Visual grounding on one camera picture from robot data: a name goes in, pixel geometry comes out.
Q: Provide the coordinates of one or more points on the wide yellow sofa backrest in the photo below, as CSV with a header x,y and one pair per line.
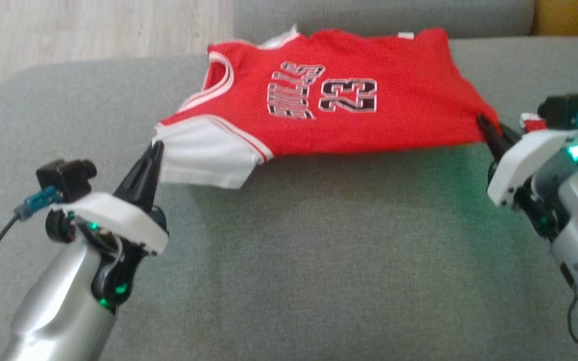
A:
x,y
575,17

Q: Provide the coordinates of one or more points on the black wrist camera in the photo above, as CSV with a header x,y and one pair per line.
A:
x,y
65,178
565,110

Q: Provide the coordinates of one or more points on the red and white basketball jersey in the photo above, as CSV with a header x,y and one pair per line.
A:
x,y
409,120

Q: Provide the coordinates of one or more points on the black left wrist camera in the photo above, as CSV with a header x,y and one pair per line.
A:
x,y
65,178

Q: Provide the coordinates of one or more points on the large grey sofa chaise seat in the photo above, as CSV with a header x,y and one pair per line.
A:
x,y
319,260

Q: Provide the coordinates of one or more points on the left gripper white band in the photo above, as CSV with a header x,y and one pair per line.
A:
x,y
118,215

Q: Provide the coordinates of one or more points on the red white striped garment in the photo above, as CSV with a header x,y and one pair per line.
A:
x,y
530,123

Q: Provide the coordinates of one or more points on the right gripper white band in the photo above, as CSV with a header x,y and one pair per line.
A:
x,y
520,165

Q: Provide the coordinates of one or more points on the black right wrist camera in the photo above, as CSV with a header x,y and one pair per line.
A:
x,y
565,110

